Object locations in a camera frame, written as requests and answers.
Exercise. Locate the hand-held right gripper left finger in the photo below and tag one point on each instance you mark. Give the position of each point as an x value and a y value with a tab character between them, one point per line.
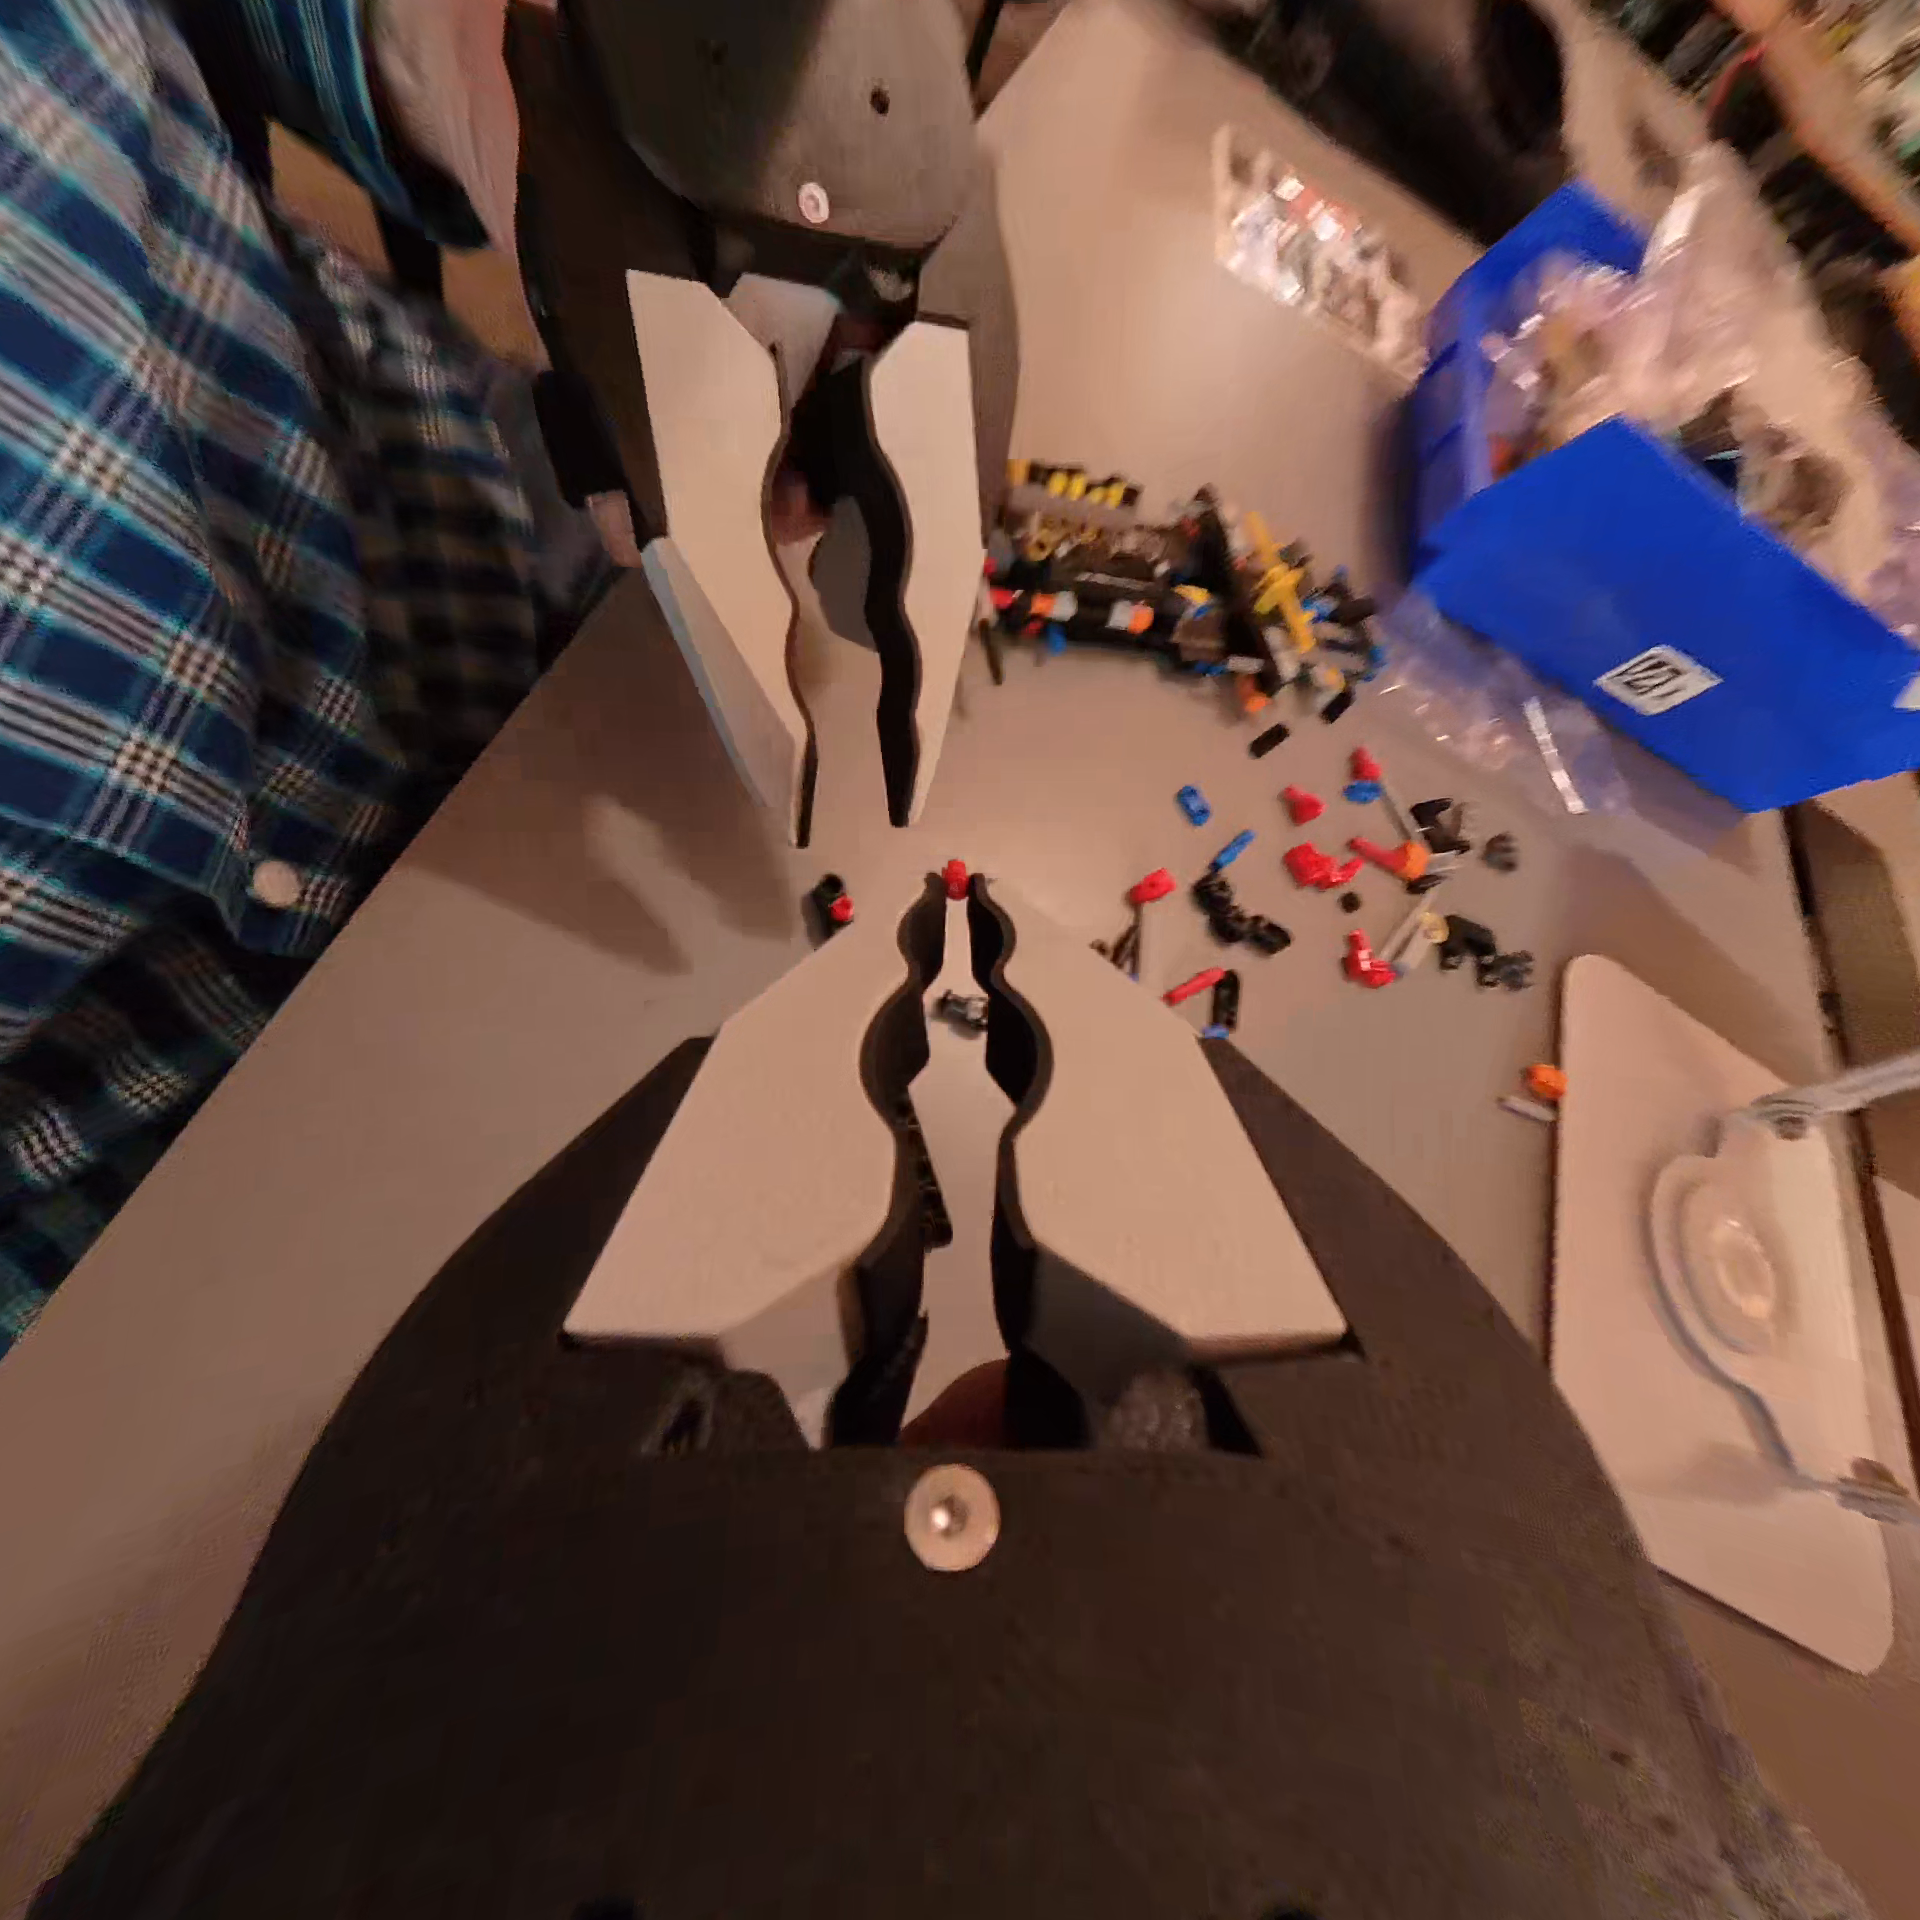
748	1185

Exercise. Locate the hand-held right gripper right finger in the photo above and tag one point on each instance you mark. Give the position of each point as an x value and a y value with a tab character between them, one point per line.
1170	1201

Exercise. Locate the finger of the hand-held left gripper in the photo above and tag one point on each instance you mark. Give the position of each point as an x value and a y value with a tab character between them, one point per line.
704	478
938	494

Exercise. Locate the lego car chassis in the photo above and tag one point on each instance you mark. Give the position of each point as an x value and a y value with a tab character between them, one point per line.
1154	577

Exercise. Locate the scattered loose lego pieces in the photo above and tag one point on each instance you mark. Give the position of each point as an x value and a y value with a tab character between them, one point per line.
1318	867

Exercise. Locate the short grey lego axle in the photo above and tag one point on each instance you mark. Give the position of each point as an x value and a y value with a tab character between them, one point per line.
1526	1110

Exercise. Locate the person's left hand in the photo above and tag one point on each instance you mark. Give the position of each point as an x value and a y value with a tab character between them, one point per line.
615	526

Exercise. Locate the person's right hand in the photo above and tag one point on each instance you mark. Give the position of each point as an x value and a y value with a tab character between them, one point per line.
954	1411

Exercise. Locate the sticker sheet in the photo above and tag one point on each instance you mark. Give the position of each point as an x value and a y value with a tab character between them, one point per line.
1321	243

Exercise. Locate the blue plaid shirt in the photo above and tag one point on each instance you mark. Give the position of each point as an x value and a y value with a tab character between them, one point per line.
135	525

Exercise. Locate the clear plastic bag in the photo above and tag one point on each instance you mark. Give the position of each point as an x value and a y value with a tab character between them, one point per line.
1484	705

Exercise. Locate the blue plastic bin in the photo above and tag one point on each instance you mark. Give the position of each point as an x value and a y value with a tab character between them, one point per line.
1650	600

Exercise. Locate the bundle of clear parts bags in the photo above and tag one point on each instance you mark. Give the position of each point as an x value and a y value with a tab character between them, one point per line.
1727	301

